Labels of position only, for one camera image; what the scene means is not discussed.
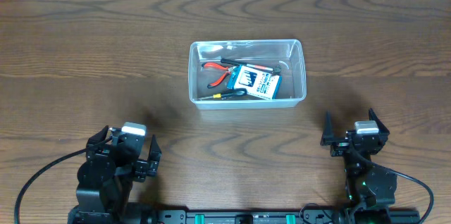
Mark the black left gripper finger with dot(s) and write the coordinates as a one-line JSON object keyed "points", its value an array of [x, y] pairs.
{"points": [[98, 137], [154, 151]]}

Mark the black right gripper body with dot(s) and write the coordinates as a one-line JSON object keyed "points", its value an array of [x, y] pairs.
{"points": [[347, 144]]}

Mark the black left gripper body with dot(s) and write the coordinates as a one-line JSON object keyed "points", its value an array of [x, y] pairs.
{"points": [[141, 167]]}

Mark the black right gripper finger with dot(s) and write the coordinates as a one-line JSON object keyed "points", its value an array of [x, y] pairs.
{"points": [[382, 128], [327, 135]]}

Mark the white and teal box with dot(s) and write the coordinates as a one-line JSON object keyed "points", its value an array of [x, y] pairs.
{"points": [[257, 82]]}

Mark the small claw hammer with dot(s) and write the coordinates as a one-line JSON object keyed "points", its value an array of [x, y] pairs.
{"points": [[273, 70]]}

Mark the black yellow screwdriver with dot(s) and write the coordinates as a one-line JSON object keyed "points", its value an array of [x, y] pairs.
{"points": [[226, 94]]}

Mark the red handled pliers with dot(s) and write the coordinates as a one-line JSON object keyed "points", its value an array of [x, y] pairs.
{"points": [[217, 73]]}

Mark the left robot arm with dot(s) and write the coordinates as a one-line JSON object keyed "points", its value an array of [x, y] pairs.
{"points": [[106, 178]]}

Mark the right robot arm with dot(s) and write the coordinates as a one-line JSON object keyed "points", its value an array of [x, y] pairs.
{"points": [[370, 189]]}

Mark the clear plastic container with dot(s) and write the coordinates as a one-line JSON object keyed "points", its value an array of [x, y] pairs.
{"points": [[285, 53]]}

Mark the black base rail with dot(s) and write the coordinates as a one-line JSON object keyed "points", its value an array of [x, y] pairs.
{"points": [[309, 214]]}

